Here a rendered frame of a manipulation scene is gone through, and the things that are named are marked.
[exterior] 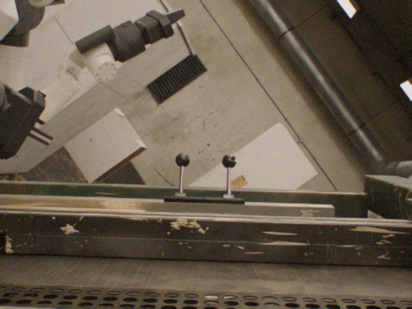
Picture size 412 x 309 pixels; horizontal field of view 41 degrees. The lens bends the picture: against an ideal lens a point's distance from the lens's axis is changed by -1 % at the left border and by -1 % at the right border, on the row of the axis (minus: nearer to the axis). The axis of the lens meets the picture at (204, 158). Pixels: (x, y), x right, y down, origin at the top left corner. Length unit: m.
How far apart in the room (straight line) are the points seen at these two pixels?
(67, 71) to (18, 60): 0.12
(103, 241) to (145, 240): 0.07
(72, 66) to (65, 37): 2.40
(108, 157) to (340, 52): 4.88
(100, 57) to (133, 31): 0.11
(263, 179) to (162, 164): 4.69
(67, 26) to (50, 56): 0.23
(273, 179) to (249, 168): 0.24
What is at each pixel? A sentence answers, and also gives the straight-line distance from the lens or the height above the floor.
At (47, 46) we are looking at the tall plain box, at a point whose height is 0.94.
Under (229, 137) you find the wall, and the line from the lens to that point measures 9.45.
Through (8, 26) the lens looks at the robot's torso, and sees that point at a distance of 1.27.
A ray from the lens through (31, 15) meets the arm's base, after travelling 1.40.
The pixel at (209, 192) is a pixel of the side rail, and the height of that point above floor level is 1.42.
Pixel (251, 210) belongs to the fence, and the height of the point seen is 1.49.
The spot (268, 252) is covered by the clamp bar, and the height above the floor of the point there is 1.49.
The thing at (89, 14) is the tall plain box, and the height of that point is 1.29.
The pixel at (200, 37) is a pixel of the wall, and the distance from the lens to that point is 9.74.
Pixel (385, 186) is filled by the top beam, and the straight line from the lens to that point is 1.51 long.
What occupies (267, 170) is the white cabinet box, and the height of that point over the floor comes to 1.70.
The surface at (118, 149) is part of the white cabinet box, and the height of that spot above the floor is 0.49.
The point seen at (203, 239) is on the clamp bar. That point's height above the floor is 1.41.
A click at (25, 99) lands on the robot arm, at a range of 0.90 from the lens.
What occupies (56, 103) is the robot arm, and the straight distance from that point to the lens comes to 1.43.
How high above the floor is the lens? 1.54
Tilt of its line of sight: 3 degrees down
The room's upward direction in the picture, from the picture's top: 55 degrees clockwise
